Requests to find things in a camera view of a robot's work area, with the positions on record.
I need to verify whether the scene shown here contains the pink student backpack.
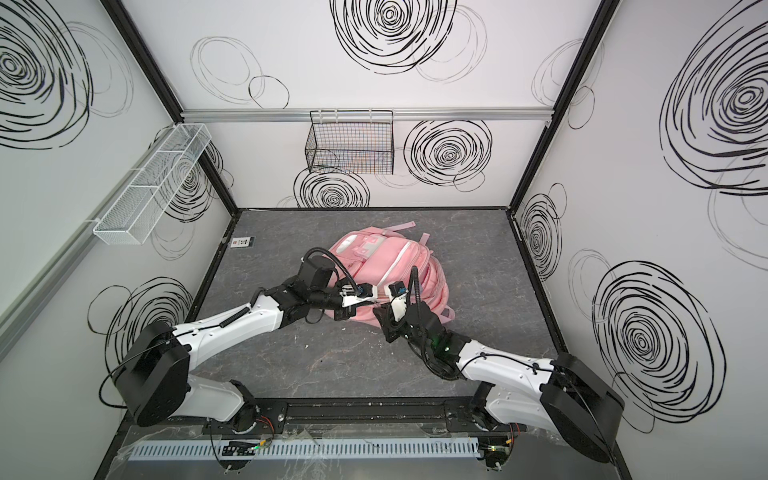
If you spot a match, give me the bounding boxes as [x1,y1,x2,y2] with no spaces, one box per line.
[330,221,455,324]

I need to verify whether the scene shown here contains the clear lead refill box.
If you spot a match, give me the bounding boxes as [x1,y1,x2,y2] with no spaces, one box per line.
[230,237,254,249]

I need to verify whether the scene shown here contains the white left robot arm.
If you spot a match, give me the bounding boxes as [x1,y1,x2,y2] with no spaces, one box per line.
[108,248,359,427]

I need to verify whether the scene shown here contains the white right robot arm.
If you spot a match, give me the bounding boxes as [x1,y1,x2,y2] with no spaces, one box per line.
[373,301,625,463]

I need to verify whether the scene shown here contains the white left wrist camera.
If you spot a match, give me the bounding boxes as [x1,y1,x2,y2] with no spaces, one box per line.
[331,283,378,321]

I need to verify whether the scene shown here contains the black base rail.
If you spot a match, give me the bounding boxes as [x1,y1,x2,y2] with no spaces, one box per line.
[121,382,622,443]

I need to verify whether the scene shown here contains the black wire basket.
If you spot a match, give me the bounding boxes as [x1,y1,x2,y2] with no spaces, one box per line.
[304,120,395,175]

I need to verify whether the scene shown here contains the white mesh wall shelf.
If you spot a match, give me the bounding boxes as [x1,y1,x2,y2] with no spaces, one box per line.
[93,123,212,245]

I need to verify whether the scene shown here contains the aluminium wall rail back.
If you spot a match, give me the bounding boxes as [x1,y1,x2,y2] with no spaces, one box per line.
[181,106,554,123]

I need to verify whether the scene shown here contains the aluminium wall rail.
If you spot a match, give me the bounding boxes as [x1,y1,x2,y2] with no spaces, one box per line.
[181,106,554,123]
[1,123,178,361]

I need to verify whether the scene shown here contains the grey slotted cable duct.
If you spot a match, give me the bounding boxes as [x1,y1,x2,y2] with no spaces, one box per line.
[128,438,481,461]

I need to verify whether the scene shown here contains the aluminium wall rail left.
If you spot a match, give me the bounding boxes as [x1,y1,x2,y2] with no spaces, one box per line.
[1,123,178,361]

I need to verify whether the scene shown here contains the black aluminium frame post left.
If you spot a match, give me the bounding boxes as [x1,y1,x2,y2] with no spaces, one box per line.
[100,0,239,217]

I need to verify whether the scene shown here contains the black frame post right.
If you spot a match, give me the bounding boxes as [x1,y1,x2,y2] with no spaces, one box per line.
[508,0,620,214]

